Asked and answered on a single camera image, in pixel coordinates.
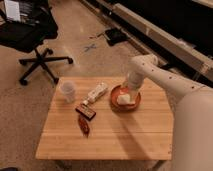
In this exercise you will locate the dark chocolate bar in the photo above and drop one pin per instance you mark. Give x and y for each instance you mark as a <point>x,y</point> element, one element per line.
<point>85,111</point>

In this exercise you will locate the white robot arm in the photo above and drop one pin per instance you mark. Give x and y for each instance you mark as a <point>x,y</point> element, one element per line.
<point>192,144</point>

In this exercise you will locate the orange ceramic bowl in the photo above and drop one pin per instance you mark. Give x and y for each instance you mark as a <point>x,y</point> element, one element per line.
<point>118,90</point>

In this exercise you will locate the white paper sheet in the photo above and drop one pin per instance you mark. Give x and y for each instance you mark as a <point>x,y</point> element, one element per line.
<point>12,10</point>

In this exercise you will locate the black object on floor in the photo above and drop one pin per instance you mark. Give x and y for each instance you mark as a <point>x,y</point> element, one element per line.
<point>114,36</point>

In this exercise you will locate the white tube package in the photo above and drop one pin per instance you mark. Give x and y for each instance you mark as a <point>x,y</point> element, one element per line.
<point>97,92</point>

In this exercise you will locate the wooden table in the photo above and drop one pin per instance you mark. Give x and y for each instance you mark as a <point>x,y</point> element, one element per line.
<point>142,134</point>

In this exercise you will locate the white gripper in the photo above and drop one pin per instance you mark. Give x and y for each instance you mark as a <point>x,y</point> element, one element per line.
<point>125,99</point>

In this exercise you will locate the long white rail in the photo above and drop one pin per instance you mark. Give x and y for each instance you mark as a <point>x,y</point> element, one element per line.
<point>180,31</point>

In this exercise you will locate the translucent plastic cup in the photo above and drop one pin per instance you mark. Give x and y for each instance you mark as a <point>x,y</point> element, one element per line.
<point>67,88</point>

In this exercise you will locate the red snack packet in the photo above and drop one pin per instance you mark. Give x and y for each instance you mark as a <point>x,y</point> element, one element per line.
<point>83,126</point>

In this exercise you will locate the black office chair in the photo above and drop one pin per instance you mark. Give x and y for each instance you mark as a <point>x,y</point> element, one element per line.
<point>35,25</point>

